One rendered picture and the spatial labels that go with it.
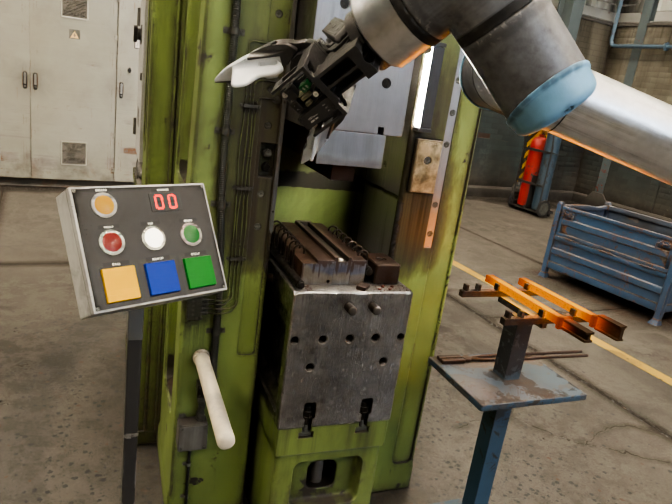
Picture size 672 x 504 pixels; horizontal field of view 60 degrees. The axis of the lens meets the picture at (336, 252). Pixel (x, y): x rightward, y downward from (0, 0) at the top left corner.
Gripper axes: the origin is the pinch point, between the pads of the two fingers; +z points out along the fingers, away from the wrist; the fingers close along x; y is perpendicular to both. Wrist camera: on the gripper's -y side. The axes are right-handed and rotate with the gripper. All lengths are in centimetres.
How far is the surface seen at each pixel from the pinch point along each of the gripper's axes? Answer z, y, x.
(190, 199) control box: 61, -41, 15
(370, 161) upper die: 35, -72, 47
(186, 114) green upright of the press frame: 86, -95, 8
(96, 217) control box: 65, -22, 0
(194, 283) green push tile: 64, -23, 26
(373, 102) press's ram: 26, -79, 36
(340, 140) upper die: 36, -71, 36
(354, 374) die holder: 70, -36, 88
